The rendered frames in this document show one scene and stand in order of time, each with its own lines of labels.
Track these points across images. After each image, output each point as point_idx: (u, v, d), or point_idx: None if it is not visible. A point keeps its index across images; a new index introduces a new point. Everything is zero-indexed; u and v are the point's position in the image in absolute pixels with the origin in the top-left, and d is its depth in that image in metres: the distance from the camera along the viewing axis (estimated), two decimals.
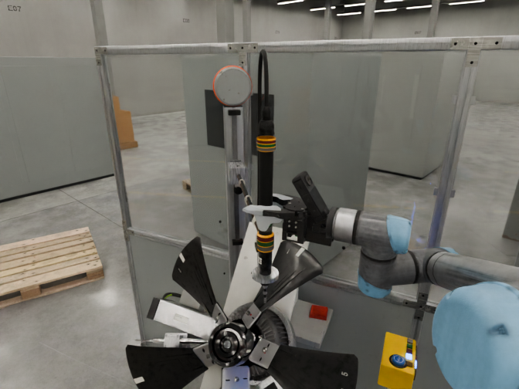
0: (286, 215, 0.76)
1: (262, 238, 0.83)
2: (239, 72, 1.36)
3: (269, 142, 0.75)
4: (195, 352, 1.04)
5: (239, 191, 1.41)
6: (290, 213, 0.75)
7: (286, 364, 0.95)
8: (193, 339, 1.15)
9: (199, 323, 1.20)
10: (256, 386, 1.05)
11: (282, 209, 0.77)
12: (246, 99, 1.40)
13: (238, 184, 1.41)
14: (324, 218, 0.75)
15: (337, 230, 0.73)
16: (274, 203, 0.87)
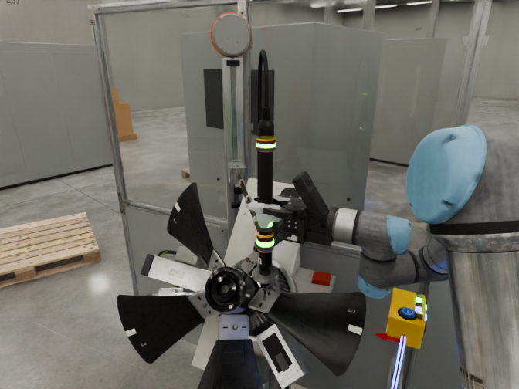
0: (283, 214, 0.76)
1: (262, 238, 0.84)
2: (238, 19, 1.29)
3: (269, 142, 0.75)
4: (191, 300, 0.97)
5: (239, 191, 1.41)
6: (287, 213, 0.76)
7: (287, 307, 0.88)
8: (189, 292, 1.08)
9: (195, 276, 1.13)
10: (256, 337, 0.98)
11: (281, 208, 0.78)
12: (245, 49, 1.33)
13: (238, 184, 1.41)
14: (324, 218, 0.75)
15: (337, 230, 0.73)
16: None
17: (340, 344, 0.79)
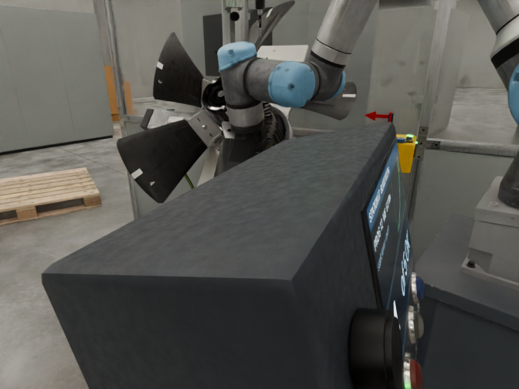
0: None
1: None
2: None
3: None
4: (202, 82, 1.04)
5: (235, 15, 1.37)
6: None
7: None
8: None
9: None
10: None
11: None
12: None
13: (234, 7, 1.37)
14: (253, 133, 0.73)
15: (262, 116, 0.71)
16: None
17: None
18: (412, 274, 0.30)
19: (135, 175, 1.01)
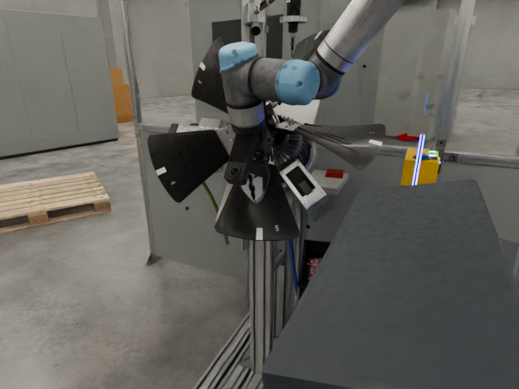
0: (268, 172, 0.77)
1: None
2: None
3: None
4: None
5: (256, 29, 1.40)
6: (266, 170, 0.76)
7: None
8: None
9: None
10: (280, 172, 1.04)
11: (259, 176, 0.78)
12: None
13: (256, 21, 1.39)
14: (254, 133, 0.72)
15: (262, 117, 0.71)
16: (251, 185, 0.84)
17: (240, 224, 0.88)
18: None
19: (159, 172, 1.07)
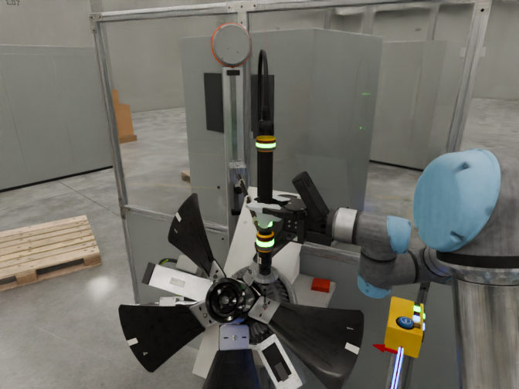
0: (283, 214, 0.76)
1: (262, 238, 0.84)
2: (238, 30, 1.30)
3: (269, 142, 0.75)
4: (213, 263, 1.01)
5: (239, 191, 1.41)
6: (287, 212, 0.76)
7: (231, 367, 0.90)
8: (190, 302, 1.09)
9: (196, 285, 1.14)
10: (256, 346, 1.00)
11: (281, 208, 0.78)
12: (245, 59, 1.35)
13: (238, 184, 1.41)
14: (324, 218, 0.75)
15: (337, 230, 0.73)
16: None
17: None
18: None
19: (130, 343, 1.02)
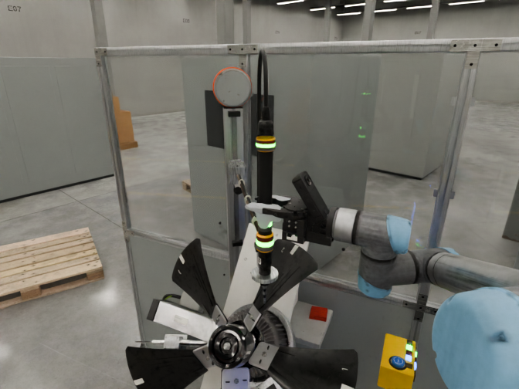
0: (283, 214, 0.76)
1: (262, 238, 0.83)
2: (239, 74, 1.36)
3: (268, 142, 0.75)
4: (215, 308, 1.07)
5: (239, 191, 1.41)
6: (287, 212, 0.76)
7: None
8: (193, 341, 1.15)
9: (199, 324, 1.20)
10: (256, 387, 1.05)
11: (281, 208, 0.78)
12: (246, 100, 1.40)
13: (238, 184, 1.40)
14: (324, 218, 0.75)
15: (337, 230, 0.73)
16: (271, 204, 0.86)
17: None
18: None
19: (137, 382, 1.08)
